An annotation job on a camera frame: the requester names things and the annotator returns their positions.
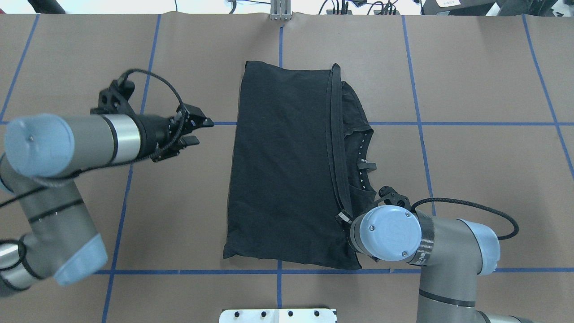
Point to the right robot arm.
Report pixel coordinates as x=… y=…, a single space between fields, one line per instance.
x=452 y=254

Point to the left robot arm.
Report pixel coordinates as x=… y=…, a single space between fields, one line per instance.
x=43 y=156

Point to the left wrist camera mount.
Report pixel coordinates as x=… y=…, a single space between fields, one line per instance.
x=115 y=99

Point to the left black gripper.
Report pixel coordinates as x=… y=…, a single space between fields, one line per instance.
x=154 y=131

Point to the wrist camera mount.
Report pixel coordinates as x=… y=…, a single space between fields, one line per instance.
x=389 y=196
x=115 y=99

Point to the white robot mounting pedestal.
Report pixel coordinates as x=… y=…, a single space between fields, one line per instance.
x=289 y=315

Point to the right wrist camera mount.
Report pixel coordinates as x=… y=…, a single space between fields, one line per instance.
x=389 y=196

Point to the aluminium frame post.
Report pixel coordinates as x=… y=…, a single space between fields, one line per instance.
x=280 y=10

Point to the black printed t-shirt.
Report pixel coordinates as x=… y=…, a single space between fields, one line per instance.
x=299 y=159

